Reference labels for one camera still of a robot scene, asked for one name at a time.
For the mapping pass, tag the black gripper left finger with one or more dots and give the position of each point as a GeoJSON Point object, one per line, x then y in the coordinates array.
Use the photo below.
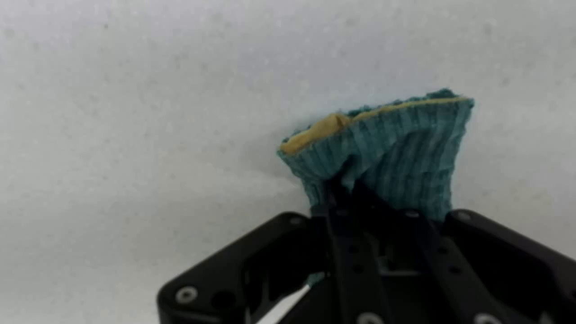
{"type": "Point", "coordinates": [253, 275]}

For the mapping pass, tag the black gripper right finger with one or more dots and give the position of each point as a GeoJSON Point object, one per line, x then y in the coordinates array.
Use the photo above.
{"type": "Point", "coordinates": [510, 263]}

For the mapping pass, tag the small teal dish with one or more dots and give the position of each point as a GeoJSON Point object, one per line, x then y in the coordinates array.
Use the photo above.
{"type": "Point", "coordinates": [408, 149]}

